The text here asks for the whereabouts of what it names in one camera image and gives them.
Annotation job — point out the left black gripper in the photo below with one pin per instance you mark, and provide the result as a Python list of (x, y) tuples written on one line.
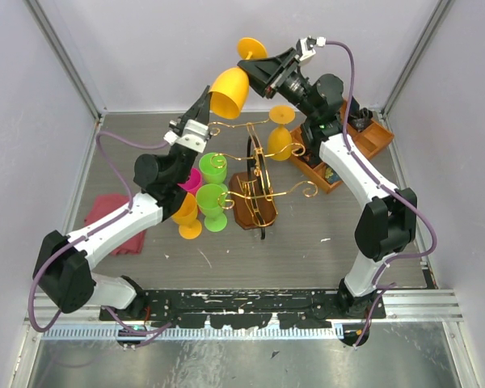
[(200, 111)]

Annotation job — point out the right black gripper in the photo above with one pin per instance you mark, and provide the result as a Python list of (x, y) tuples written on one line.
[(262, 73)]

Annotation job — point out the orange wine glass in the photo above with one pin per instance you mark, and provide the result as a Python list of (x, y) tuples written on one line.
[(187, 218), (230, 89), (280, 139)]

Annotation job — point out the green wine glass back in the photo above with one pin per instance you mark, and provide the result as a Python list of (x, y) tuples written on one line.
[(213, 167)]

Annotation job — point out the green wine glass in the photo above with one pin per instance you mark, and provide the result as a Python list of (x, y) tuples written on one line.
[(213, 167), (207, 199)]

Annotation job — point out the gold wire glass rack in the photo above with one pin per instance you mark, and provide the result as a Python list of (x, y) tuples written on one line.
[(250, 194)]

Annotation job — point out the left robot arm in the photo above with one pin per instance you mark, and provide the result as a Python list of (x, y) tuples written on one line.
[(65, 263)]

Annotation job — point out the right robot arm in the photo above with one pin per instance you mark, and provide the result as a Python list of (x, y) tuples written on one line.
[(387, 223)]

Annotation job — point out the pink wine glass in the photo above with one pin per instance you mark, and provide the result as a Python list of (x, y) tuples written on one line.
[(194, 181)]

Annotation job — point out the green wine glass front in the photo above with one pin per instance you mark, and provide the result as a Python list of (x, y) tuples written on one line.
[(207, 199)]

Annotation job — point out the orange wine glass front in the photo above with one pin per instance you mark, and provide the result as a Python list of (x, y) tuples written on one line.
[(187, 218)]

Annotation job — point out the black folded item in tray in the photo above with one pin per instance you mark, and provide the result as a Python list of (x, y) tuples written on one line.
[(360, 119)]

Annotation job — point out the blue floral pouch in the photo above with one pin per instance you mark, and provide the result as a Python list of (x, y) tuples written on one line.
[(331, 176)]

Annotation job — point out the wooden compartment tray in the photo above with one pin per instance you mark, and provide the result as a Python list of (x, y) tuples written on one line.
[(370, 143)]

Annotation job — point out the red folded cloth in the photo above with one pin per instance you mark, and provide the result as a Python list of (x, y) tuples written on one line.
[(105, 204)]

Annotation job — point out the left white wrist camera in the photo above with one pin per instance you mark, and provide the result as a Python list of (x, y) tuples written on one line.
[(188, 135)]

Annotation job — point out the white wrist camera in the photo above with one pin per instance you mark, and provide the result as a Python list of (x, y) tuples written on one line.
[(306, 48), (188, 135)]

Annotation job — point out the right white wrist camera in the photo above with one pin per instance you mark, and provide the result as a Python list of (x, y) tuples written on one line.
[(306, 48)]

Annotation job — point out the black mounting base plate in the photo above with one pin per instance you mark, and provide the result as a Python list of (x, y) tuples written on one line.
[(246, 308)]

